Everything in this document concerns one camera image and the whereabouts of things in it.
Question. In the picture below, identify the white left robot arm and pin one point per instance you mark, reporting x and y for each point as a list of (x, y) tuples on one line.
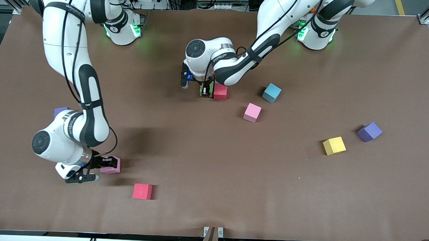
[(275, 15)]

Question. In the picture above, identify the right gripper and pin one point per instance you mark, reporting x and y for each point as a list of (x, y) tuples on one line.
[(97, 161)]

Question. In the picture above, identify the green foam block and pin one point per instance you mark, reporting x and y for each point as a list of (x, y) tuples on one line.
[(211, 95)]

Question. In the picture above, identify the yellow foam block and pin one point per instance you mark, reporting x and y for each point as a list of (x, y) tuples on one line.
[(334, 145)]

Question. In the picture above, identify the blue foam block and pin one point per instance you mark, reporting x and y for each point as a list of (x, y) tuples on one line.
[(272, 92)]

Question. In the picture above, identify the pink foam block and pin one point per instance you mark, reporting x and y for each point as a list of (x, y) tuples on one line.
[(113, 170), (252, 112)]

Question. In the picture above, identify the grey table edge bracket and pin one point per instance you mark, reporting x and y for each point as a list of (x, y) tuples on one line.
[(206, 230)]

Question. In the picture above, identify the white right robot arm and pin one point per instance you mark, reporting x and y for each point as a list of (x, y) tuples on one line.
[(60, 33)]

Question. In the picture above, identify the red foam block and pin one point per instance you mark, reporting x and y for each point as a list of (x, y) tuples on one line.
[(142, 191), (221, 92)]

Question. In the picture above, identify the purple foam block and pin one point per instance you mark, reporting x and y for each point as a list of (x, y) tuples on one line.
[(59, 110), (369, 131)]

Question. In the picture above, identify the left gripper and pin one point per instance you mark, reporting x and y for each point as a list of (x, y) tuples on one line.
[(206, 88)]

